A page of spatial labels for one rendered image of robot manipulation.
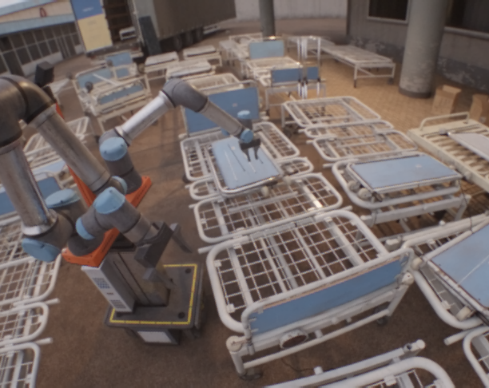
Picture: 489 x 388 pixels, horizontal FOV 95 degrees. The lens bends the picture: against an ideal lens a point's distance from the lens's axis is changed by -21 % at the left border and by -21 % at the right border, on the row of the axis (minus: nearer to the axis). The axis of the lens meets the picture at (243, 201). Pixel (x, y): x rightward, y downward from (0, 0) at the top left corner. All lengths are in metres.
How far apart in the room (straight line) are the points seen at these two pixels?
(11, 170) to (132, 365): 1.36
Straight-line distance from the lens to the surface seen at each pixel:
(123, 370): 1.86
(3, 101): 0.76
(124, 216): 0.73
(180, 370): 1.73
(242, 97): 2.64
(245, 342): 1.15
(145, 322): 1.59
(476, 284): 1.49
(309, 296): 1.03
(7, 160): 0.80
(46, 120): 0.84
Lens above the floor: 1.58
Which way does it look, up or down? 39 degrees down
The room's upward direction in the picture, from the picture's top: 7 degrees counter-clockwise
